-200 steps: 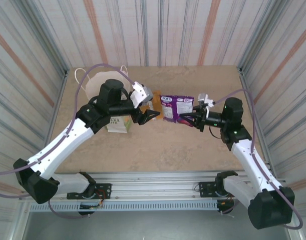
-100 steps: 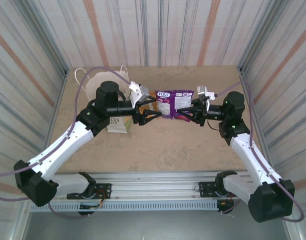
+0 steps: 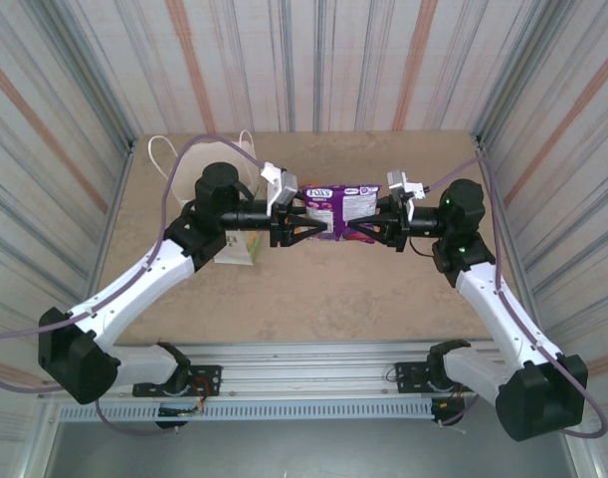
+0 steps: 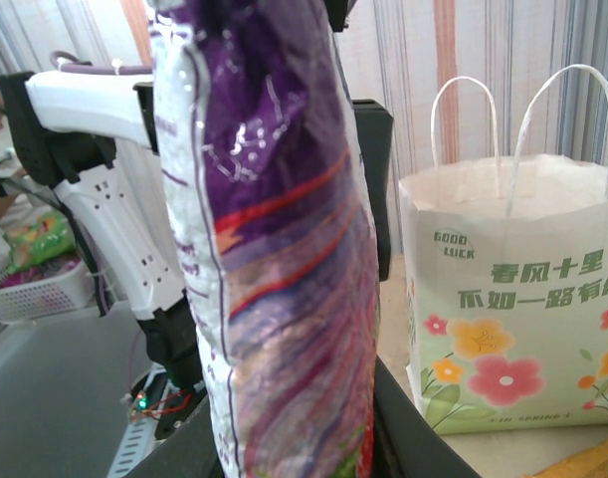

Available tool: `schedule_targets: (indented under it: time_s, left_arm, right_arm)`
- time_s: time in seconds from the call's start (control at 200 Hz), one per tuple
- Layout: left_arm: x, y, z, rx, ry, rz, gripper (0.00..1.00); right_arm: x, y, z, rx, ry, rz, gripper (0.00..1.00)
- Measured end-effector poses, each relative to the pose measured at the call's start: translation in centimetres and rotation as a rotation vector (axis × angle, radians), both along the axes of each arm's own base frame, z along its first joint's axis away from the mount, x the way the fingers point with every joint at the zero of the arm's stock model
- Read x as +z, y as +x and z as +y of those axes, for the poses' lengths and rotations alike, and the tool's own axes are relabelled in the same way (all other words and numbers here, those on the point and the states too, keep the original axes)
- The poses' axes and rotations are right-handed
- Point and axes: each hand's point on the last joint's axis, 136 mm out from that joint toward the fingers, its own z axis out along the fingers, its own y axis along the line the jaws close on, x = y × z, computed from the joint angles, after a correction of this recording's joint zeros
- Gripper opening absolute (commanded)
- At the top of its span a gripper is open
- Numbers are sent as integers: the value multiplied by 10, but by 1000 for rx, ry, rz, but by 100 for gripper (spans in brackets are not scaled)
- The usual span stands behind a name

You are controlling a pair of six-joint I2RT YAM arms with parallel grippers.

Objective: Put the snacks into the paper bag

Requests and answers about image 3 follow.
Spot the purple candy packet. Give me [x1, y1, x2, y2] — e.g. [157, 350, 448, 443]
[302, 183, 383, 244]

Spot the white paper bag green print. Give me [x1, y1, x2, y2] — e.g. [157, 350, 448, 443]
[147, 129, 266, 267]

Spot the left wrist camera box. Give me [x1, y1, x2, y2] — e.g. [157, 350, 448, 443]
[258, 159, 301, 218]

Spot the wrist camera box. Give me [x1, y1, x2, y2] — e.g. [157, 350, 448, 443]
[258, 159, 301, 218]
[385, 169, 428, 224]

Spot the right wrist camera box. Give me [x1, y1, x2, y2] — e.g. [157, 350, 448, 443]
[385, 169, 428, 224]

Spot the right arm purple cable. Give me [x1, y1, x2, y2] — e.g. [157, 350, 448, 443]
[425, 151, 608, 440]

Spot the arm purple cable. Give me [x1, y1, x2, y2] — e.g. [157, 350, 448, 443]
[0, 133, 268, 438]
[425, 151, 608, 440]

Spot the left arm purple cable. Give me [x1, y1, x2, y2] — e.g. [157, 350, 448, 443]
[0, 133, 268, 438]

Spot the aluminium rail frame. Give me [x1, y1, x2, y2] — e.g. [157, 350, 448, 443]
[37, 340, 582, 400]

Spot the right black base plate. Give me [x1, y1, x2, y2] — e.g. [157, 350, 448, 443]
[394, 359, 486, 395]

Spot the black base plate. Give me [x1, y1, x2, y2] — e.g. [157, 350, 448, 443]
[394, 359, 486, 395]
[133, 363, 223, 398]

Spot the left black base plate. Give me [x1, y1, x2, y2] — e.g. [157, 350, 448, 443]
[133, 363, 223, 398]

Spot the slotted grey cable duct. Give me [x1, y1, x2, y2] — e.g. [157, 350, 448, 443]
[57, 400, 435, 424]

